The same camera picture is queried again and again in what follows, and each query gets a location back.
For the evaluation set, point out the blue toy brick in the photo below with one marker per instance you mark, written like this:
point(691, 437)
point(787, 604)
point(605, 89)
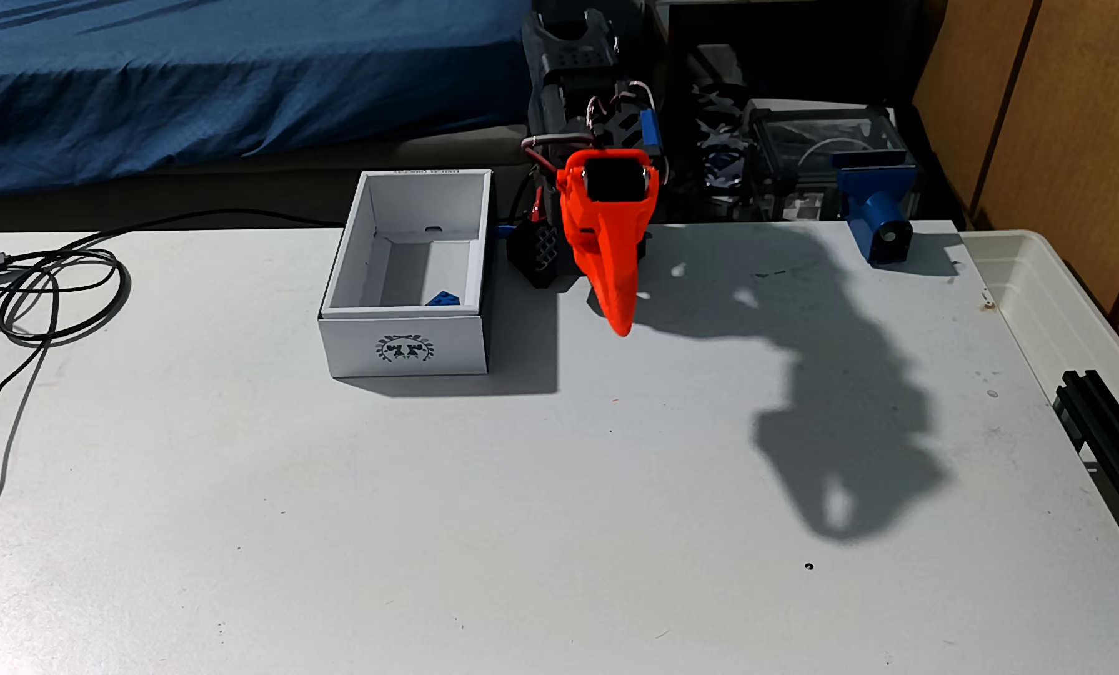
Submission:
point(443, 300)

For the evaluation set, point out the white cardboard box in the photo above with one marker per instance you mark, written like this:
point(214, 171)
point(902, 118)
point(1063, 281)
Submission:
point(405, 347)

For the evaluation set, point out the blue bed sheet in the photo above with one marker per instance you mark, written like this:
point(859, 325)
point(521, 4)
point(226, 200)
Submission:
point(240, 75)

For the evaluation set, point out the white plastic bin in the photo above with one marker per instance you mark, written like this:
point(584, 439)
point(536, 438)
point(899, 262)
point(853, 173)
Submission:
point(1046, 309)

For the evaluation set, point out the wooden cabinet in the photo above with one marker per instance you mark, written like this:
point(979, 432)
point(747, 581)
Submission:
point(1075, 122)

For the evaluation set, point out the black aluminium extrusion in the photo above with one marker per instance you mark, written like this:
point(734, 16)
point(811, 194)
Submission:
point(1107, 441)

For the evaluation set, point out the black frame clear-panel enclosure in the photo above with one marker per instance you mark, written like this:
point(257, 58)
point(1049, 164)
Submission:
point(803, 141)

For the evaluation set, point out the blue printed clamp mount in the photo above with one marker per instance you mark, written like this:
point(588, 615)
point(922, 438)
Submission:
point(873, 202)

